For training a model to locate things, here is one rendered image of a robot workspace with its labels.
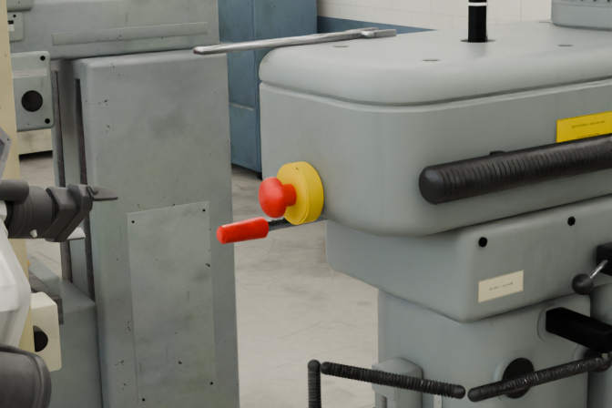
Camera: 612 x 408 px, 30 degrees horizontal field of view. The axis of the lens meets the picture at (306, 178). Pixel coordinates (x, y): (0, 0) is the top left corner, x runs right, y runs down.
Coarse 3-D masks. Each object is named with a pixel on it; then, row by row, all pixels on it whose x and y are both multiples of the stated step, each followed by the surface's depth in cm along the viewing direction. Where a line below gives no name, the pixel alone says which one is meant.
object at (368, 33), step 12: (300, 36) 121; (312, 36) 121; (324, 36) 122; (336, 36) 122; (348, 36) 123; (360, 36) 124; (372, 36) 124; (384, 36) 125; (204, 48) 113; (216, 48) 114; (228, 48) 115; (240, 48) 115; (252, 48) 116; (264, 48) 117
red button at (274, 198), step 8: (264, 184) 109; (272, 184) 108; (280, 184) 108; (288, 184) 110; (264, 192) 109; (272, 192) 108; (280, 192) 108; (288, 192) 109; (264, 200) 109; (272, 200) 108; (280, 200) 108; (288, 200) 109; (264, 208) 110; (272, 208) 108; (280, 208) 108; (272, 216) 109; (280, 216) 109
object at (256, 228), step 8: (320, 216) 125; (232, 224) 119; (240, 224) 120; (248, 224) 120; (256, 224) 120; (264, 224) 121; (272, 224) 122; (280, 224) 122; (288, 224) 123; (224, 232) 119; (232, 232) 119; (240, 232) 119; (248, 232) 120; (256, 232) 120; (264, 232) 121; (224, 240) 119; (232, 240) 119; (240, 240) 120
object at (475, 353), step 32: (384, 320) 127; (416, 320) 122; (448, 320) 118; (480, 320) 117; (512, 320) 118; (544, 320) 120; (384, 352) 128; (416, 352) 123; (448, 352) 119; (480, 352) 117; (512, 352) 118; (544, 352) 121; (576, 352) 123; (480, 384) 118; (544, 384) 122; (576, 384) 125
